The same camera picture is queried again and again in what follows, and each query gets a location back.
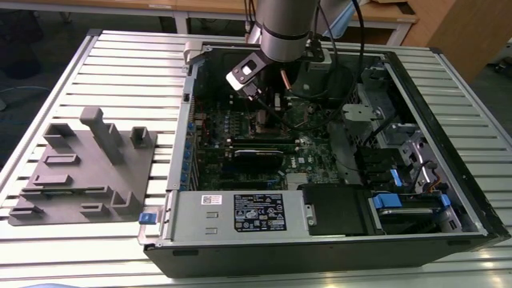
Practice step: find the green motherboard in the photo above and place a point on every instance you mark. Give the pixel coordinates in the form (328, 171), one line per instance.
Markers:
(316, 156)

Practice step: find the CPU socket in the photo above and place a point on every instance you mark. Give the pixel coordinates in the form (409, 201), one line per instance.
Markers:
(261, 129)

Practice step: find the wooden desk white frame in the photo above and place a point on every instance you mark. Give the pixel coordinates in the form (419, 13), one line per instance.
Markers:
(100, 3)
(216, 7)

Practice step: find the wooden cabinet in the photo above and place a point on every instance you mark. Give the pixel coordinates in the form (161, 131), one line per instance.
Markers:
(472, 36)

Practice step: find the black plastic bay cover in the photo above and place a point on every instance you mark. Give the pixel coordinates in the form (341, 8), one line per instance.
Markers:
(336, 210)

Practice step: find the black graphics card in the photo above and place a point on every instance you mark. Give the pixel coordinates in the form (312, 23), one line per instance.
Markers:
(260, 160)

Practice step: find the silver metal bracket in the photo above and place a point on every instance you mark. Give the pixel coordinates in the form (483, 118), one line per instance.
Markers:
(360, 115)

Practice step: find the black RAM slot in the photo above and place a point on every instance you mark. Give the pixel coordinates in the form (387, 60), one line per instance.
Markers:
(264, 139)

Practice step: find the black PC case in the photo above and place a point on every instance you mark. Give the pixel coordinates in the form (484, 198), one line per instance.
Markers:
(280, 261)

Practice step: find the silver power supply unit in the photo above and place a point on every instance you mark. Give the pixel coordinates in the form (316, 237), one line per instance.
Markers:
(192, 219)

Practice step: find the blue case latch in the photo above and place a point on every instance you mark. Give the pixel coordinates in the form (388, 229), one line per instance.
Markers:
(147, 218)

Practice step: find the hard disk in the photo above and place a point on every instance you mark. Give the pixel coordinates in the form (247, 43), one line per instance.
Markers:
(404, 220)

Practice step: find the silver CPU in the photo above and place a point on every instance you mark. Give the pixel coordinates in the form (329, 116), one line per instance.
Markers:
(263, 116)

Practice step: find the grey parts rack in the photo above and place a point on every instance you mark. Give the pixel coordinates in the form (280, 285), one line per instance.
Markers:
(80, 180)

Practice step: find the blue plastic clip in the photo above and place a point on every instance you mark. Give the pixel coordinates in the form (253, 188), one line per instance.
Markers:
(395, 177)
(444, 200)

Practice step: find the silver chipset heatsink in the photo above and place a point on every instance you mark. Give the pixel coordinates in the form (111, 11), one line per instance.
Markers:
(297, 178)

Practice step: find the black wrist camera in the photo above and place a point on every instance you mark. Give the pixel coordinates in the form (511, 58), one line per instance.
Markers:
(316, 51)

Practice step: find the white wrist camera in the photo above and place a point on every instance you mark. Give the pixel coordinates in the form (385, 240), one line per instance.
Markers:
(233, 81)

